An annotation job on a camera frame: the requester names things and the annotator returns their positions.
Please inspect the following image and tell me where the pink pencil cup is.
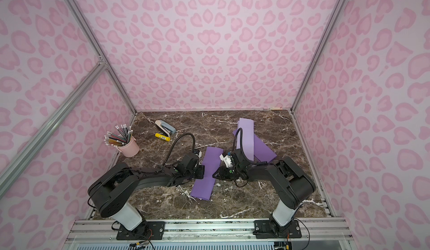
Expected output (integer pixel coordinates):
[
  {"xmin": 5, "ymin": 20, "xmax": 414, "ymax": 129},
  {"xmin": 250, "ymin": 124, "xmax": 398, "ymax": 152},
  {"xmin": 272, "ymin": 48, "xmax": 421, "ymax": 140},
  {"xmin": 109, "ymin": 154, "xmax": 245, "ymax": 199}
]
[{"xmin": 117, "ymin": 137, "xmax": 140, "ymax": 158}]

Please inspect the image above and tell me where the aluminium front rail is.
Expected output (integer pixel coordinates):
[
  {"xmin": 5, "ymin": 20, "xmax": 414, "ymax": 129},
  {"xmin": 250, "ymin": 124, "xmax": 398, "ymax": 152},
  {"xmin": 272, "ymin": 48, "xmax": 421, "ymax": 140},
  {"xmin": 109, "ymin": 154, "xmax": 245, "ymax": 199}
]
[{"xmin": 63, "ymin": 217, "xmax": 357, "ymax": 250}]

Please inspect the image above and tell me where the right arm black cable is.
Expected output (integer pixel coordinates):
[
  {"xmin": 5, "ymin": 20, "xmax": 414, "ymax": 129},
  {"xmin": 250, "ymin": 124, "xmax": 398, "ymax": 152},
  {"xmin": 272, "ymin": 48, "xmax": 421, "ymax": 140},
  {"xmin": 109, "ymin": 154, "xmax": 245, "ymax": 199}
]
[{"xmin": 232, "ymin": 127, "xmax": 266, "ymax": 165}]

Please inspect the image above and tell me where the yellow glue stick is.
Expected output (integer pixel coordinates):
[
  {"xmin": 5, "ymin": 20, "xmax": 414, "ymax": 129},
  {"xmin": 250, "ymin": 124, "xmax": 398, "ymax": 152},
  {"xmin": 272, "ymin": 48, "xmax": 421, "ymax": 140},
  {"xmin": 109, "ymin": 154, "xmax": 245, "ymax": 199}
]
[{"xmin": 155, "ymin": 133, "xmax": 171, "ymax": 141}]

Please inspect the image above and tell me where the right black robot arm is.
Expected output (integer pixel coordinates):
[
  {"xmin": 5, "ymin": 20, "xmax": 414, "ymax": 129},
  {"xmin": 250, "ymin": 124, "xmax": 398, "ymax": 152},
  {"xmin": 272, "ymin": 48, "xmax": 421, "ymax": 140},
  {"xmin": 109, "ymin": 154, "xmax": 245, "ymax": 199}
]
[{"xmin": 212, "ymin": 149, "xmax": 316, "ymax": 228}]

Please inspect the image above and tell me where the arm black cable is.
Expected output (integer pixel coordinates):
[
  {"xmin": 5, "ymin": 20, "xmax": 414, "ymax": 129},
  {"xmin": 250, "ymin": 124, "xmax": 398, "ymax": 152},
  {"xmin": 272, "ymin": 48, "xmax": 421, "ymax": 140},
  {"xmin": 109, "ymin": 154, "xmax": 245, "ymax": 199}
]
[
  {"xmin": 232, "ymin": 127, "xmax": 266, "ymax": 165},
  {"xmin": 162, "ymin": 133, "xmax": 196, "ymax": 167}
]

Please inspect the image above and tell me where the bundle of pencils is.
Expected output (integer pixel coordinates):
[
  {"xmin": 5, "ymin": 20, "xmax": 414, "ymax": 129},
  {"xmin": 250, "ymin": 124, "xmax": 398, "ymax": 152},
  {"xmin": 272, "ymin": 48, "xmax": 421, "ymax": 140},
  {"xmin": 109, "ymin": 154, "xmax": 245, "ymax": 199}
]
[{"xmin": 104, "ymin": 124, "xmax": 134, "ymax": 147}]

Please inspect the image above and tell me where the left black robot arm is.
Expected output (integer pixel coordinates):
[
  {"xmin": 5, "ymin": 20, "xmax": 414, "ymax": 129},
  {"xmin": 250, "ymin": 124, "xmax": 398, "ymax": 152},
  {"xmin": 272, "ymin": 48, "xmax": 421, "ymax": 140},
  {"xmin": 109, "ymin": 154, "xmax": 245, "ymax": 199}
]
[{"xmin": 88, "ymin": 152, "xmax": 205, "ymax": 232}]

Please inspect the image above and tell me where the grey beige stapler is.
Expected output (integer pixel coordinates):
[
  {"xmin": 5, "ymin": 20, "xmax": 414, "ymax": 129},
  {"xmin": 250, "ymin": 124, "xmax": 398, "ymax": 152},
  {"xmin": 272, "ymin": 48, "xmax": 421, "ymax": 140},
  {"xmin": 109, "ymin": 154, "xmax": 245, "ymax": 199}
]
[{"xmin": 155, "ymin": 120, "xmax": 176, "ymax": 137}]

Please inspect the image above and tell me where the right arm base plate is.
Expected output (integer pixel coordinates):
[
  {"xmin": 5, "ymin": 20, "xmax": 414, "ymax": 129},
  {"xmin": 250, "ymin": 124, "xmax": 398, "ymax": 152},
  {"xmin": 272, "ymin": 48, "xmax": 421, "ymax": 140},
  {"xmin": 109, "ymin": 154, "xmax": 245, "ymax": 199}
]
[{"xmin": 253, "ymin": 220, "xmax": 302, "ymax": 239}]

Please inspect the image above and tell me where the dark purple paper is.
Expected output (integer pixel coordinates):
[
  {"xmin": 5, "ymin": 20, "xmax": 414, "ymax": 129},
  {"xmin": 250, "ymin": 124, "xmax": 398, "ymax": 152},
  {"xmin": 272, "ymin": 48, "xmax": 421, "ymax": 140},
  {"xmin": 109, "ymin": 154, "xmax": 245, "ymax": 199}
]
[
  {"xmin": 234, "ymin": 130, "xmax": 277, "ymax": 163},
  {"xmin": 190, "ymin": 147, "xmax": 224, "ymax": 201}
]

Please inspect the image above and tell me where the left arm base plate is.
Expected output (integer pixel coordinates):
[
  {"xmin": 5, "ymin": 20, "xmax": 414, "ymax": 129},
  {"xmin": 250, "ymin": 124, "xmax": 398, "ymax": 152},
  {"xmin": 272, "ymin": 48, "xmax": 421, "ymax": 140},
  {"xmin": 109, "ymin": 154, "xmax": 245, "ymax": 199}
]
[{"xmin": 116, "ymin": 220, "xmax": 166, "ymax": 241}]

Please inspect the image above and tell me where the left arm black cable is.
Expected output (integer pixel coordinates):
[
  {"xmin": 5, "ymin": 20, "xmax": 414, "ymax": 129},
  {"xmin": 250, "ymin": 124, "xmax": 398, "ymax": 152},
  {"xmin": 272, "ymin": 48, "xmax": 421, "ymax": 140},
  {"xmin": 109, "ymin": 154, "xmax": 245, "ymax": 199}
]
[{"xmin": 162, "ymin": 133, "xmax": 196, "ymax": 167}]

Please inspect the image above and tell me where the light lilac paper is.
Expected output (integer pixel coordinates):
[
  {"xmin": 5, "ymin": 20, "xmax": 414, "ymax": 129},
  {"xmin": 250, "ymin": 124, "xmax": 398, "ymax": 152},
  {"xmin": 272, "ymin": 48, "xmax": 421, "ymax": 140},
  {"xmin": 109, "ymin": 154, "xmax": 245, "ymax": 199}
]
[{"xmin": 236, "ymin": 118, "xmax": 254, "ymax": 161}]

